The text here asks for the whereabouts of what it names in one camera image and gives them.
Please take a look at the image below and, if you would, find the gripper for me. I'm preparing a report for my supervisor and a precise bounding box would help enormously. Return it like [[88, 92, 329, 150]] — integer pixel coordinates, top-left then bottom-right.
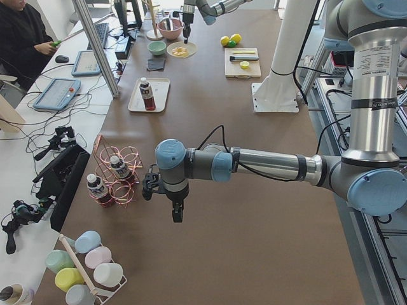
[[165, 187, 189, 222], [183, 13, 193, 44]]

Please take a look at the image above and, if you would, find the cream plate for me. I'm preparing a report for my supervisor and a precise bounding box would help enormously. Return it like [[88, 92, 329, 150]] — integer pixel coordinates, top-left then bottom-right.
[[167, 41, 197, 58]]

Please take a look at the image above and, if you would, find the yellow glazed donut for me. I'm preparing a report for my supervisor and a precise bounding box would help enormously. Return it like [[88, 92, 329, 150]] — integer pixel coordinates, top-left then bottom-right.
[[172, 47, 189, 57]]

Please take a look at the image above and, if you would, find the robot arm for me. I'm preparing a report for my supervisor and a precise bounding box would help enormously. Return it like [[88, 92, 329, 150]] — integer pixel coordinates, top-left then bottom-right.
[[181, 0, 251, 44], [155, 1, 406, 222]]

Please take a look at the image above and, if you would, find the cream serving tray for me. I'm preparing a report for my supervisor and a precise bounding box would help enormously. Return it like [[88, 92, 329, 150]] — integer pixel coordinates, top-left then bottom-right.
[[128, 78, 170, 112]]

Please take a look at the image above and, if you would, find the pink bowl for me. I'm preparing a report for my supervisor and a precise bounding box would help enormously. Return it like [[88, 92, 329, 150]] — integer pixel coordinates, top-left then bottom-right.
[[158, 18, 183, 40]]

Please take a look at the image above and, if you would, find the mint green bowl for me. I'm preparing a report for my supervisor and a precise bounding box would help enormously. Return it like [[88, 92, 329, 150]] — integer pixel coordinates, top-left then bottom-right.
[[148, 41, 167, 56]]

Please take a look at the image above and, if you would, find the dark grey cloth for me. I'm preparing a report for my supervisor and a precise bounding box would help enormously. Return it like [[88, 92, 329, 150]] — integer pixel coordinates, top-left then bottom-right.
[[147, 57, 165, 71]]

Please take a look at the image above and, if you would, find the green lime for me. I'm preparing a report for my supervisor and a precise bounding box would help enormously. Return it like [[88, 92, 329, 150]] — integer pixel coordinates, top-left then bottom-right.
[[226, 40, 237, 48]]

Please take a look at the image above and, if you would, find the wooden cutting board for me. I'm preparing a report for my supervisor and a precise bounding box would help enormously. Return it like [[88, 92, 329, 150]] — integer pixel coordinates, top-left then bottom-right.
[[224, 48, 261, 78]]

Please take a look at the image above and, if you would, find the dark red drink bottle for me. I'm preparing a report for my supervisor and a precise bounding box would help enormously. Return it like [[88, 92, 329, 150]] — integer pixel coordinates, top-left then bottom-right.
[[139, 78, 156, 111]]

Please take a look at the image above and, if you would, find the halved lemon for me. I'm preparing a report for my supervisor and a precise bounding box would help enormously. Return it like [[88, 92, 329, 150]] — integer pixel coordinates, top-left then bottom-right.
[[240, 61, 250, 69]]

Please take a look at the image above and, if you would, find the bottle in rack upper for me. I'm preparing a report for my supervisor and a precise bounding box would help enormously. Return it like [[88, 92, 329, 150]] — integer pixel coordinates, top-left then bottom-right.
[[110, 155, 131, 180]]

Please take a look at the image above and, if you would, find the bottle in rack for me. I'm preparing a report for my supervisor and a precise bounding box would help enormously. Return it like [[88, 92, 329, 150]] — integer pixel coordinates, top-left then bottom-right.
[[86, 173, 113, 207], [110, 155, 131, 180]]

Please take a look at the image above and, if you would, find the bottle in rack lower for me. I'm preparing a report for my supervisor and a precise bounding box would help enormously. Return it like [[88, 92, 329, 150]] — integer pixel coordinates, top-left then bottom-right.
[[86, 173, 113, 207]]

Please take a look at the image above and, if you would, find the black keyboard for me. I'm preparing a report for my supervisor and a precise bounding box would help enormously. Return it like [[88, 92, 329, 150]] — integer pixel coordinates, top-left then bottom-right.
[[95, 22, 109, 48]]

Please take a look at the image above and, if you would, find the pink cup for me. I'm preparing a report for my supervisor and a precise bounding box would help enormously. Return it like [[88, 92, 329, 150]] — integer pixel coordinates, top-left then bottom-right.
[[85, 246, 112, 269]]

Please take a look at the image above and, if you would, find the white cup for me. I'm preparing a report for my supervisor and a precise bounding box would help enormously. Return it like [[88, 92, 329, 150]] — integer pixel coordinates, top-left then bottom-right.
[[93, 262, 123, 288]]

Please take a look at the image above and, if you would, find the blue cup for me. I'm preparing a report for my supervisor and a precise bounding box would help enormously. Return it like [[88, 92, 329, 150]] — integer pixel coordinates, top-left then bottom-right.
[[74, 230, 101, 254]]

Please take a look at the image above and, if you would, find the blue teach pendant far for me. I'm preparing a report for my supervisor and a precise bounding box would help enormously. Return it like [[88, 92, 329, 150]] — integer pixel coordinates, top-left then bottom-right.
[[71, 50, 101, 77]]

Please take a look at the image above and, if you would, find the blue teach pendant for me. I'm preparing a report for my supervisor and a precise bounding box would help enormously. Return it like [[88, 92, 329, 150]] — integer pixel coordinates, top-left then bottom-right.
[[32, 78, 81, 111], [71, 50, 101, 77]]

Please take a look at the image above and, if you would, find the white cup rack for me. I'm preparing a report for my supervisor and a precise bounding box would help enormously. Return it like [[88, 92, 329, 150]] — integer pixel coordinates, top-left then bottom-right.
[[58, 234, 128, 304]]

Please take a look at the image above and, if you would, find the black computer mouse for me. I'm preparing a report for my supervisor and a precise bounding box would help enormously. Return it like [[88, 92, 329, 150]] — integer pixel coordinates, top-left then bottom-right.
[[55, 55, 69, 64]]

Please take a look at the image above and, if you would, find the grey cup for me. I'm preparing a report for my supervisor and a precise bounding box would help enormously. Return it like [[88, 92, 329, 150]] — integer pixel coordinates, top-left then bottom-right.
[[66, 285, 95, 305]]

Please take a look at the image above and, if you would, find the green cup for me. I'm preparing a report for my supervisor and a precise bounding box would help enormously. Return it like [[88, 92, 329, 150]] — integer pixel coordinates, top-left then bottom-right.
[[45, 250, 74, 274]]

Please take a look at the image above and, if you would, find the yellow cup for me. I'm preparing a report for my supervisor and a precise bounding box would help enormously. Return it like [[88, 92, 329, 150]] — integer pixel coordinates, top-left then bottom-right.
[[55, 268, 85, 292]]

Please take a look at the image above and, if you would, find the blue teach pendant near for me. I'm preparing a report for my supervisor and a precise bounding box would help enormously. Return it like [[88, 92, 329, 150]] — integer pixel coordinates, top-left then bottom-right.
[[32, 78, 81, 111]]

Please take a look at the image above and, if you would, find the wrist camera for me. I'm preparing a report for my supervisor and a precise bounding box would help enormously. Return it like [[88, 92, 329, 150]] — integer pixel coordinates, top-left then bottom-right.
[[142, 164, 165, 201]]

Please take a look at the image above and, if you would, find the knife with black handle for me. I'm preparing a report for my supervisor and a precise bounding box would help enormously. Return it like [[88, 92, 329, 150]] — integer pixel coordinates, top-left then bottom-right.
[[229, 55, 259, 62]]

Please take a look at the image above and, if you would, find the copper wire bottle rack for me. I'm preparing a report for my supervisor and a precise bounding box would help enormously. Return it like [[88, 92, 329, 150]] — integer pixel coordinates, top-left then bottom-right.
[[92, 134, 143, 208]]

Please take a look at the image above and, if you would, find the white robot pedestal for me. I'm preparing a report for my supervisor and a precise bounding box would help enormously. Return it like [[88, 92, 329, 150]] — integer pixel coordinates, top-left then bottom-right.
[[252, 0, 320, 113]]

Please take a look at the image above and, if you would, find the aluminium frame post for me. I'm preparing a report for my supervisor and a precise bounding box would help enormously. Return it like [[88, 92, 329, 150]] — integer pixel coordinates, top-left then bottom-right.
[[72, 0, 120, 98]]

